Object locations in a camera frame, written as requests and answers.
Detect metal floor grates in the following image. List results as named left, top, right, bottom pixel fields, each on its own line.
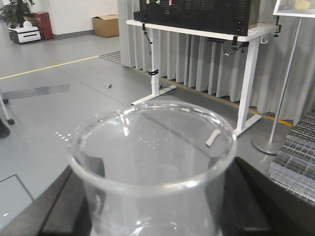
left=269, top=111, right=315, bottom=206

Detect potted green plant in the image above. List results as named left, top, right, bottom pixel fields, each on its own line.
left=0, top=0, right=35, bottom=28

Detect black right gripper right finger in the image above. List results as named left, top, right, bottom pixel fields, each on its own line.
left=221, top=157, right=315, bottom=236

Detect black perforated equipment rack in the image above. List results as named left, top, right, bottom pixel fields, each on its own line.
left=133, top=0, right=261, bottom=36

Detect clear glass beaker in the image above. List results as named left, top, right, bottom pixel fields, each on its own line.
left=68, top=100, right=237, bottom=236

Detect grey sign stand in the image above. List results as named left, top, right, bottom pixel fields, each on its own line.
left=252, top=0, right=315, bottom=155

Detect grey curtain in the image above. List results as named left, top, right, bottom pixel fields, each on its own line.
left=118, top=0, right=315, bottom=123

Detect brown cardboard box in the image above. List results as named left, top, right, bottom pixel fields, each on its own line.
left=92, top=15, right=119, bottom=38

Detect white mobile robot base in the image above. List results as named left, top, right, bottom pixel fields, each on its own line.
left=9, top=21, right=41, bottom=44

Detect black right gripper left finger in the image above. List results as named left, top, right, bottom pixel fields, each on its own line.
left=0, top=167, right=92, bottom=236

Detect red box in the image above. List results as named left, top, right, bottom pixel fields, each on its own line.
left=33, top=11, right=54, bottom=40

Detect white standing desk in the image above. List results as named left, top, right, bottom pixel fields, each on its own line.
left=126, top=20, right=276, bottom=136

